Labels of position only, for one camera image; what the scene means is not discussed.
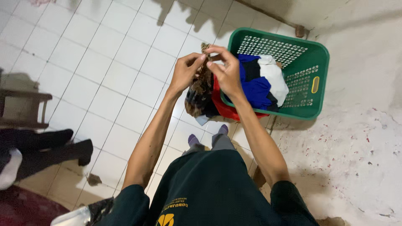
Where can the person's right hand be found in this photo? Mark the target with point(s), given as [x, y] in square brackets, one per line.
[229, 77]

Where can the light blue cloth piece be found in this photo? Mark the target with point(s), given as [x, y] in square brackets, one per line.
[202, 120]

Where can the person's grey trousers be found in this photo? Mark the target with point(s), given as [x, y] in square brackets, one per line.
[221, 142]

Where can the person's dark green shirt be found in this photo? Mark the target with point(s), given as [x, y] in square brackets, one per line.
[207, 188]

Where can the brown patterned garment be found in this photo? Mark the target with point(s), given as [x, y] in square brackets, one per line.
[201, 91]

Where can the white cloth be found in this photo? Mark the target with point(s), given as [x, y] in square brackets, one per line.
[11, 169]

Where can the dark wooden chair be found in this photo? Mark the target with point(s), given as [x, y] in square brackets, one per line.
[22, 94]

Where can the red garment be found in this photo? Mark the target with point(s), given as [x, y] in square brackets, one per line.
[224, 108]

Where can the silver plastic wrapper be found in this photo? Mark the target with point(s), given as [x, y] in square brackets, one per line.
[72, 217]

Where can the person's left hand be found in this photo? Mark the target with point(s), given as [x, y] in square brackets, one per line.
[183, 75]

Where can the black garment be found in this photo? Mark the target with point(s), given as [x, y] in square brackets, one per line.
[252, 70]

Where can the brown pipe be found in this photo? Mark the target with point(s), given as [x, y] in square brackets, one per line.
[270, 15]

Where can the brown floor debris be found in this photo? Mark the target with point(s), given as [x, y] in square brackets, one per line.
[93, 180]

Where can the white garment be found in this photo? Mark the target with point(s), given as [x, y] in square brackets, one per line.
[276, 78]

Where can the green plastic laundry basket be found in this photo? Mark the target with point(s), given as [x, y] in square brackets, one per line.
[309, 59]

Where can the person's purple right sock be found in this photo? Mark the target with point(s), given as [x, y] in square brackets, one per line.
[223, 129]

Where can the blue garment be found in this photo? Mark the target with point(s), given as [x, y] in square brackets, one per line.
[256, 91]

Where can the person's purple sock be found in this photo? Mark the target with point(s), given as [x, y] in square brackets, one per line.
[193, 140]
[223, 129]

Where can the dark red rug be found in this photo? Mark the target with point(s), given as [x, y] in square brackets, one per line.
[25, 208]

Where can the person's purple left sock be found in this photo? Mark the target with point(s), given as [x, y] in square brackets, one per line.
[193, 140]

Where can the black plastic bag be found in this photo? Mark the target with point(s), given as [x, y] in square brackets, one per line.
[100, 208]

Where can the heap of black clothing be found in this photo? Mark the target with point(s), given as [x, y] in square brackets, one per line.
[47, 150]

